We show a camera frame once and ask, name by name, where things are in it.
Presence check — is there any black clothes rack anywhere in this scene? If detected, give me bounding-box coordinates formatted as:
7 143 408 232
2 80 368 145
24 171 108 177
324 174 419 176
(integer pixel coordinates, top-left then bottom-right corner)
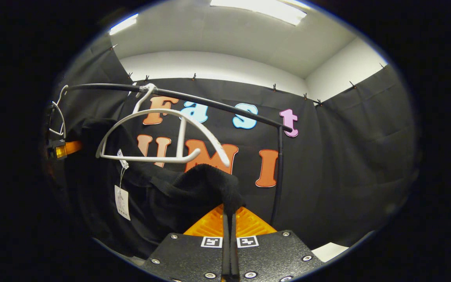
65 83 293 227

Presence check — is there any large ceiling light panel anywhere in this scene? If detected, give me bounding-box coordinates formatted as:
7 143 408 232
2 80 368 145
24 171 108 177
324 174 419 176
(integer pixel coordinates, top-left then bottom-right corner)
210 0 307 26

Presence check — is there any black backdrop cloth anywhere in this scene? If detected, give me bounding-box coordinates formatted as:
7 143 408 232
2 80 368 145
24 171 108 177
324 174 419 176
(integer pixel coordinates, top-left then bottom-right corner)
49 35 420 251

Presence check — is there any white paper price tag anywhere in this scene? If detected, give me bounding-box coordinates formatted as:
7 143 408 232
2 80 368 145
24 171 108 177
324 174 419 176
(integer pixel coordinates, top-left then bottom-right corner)
114 185 131 221

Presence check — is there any row of small backdrop clips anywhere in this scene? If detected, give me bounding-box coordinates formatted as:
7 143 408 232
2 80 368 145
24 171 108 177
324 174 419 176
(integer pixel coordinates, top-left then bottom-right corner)
110 43 386 107

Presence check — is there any white hanger with crossbar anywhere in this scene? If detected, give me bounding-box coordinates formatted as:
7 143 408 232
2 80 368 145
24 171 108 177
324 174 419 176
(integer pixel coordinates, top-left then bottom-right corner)
96 83 231 168

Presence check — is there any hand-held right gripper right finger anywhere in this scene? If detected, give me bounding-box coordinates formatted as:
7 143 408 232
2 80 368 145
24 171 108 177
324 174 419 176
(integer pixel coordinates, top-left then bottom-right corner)
231 206 325 282

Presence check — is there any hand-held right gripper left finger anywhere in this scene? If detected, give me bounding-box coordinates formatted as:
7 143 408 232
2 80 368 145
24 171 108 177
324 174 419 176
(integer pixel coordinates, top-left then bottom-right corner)
142 204 231 282

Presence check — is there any black knit garment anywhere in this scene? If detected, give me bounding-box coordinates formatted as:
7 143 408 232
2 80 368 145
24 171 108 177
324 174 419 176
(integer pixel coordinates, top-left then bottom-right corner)
65 117 245 259

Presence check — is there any small ceiling light panel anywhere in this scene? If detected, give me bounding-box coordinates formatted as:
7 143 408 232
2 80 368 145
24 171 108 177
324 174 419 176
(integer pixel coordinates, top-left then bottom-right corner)
109 14 139 36

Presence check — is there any white empty clothes hanger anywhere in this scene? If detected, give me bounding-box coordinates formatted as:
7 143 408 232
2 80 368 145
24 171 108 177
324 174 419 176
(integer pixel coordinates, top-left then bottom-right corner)
49 84 69 138

